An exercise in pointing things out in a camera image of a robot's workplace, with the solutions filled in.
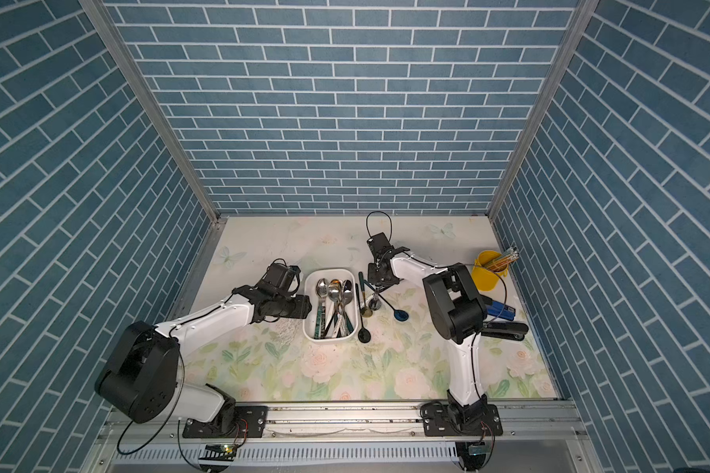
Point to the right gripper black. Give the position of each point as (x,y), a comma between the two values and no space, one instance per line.
(372,277)

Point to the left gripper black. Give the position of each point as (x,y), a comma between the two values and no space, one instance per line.
(302,307)

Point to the silver spoon hello kitty handle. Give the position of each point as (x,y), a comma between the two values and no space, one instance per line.
(347,298)

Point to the gold spoon dark green handle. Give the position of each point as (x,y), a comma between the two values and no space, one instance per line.
(336,324)

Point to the white plastic storage box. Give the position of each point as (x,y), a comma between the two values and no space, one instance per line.
(309,323)

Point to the silver spoon green marbled handle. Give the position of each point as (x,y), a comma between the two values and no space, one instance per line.
(322,289)

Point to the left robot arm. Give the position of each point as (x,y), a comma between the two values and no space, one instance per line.
(144,377)

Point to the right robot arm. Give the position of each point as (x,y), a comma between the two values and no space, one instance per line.
(460,314)

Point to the black spoon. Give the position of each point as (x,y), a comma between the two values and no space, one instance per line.
(364,335)

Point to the floral table mat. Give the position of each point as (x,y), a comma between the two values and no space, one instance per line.
(275,361)

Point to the yellow cup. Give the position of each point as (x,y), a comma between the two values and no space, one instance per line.
(484,279)

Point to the blue stapler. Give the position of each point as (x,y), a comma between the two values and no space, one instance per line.
(496,309)

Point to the black stapler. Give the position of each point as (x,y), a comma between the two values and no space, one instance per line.
(506,330)

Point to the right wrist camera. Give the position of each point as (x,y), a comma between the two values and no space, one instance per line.
(379,245)

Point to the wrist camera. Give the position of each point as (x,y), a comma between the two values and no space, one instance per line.
(379,245)
(283,277)

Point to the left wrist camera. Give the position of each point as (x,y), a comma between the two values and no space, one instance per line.
(283,277)

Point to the blue green handled spoon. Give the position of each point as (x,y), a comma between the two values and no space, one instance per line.
(399,314)

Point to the aluminium front rail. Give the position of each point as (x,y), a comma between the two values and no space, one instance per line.
(521,420)

